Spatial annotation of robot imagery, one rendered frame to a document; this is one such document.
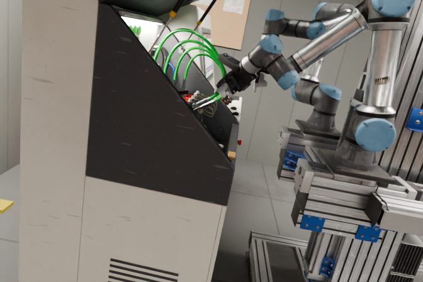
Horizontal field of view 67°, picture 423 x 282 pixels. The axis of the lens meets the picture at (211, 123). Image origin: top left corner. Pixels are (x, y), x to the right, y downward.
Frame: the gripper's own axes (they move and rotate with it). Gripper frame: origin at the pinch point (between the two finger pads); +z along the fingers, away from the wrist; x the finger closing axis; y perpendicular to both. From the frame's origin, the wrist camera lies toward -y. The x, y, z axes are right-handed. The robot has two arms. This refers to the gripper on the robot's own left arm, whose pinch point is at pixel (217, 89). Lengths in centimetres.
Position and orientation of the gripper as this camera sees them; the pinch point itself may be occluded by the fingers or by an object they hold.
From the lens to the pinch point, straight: 136.0
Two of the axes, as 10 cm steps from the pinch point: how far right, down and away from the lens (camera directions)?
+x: 6.8, -3.0, 6.7
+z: -5.2, 4.4, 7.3
